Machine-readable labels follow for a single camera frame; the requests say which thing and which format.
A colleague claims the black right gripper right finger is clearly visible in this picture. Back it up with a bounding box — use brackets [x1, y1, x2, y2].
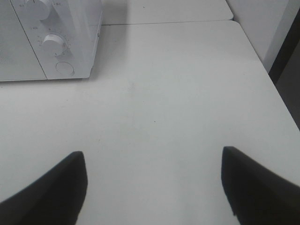
[221, 146, 300, 225]

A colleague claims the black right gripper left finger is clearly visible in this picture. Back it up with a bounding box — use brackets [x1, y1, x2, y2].
[0, 151, 88, 225]

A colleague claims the round door release button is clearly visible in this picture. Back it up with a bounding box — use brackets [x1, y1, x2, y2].
[56, 62, 75, 77]

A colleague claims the white timer knob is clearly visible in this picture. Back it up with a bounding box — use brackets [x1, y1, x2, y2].
[42, 34, 65, 56]

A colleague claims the white microwave oven body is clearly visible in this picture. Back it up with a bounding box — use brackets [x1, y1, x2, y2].
[10, 0, 103, 80]

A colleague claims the upper white power knob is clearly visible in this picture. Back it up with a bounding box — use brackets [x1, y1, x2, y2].
[25, 0, 53, 20]

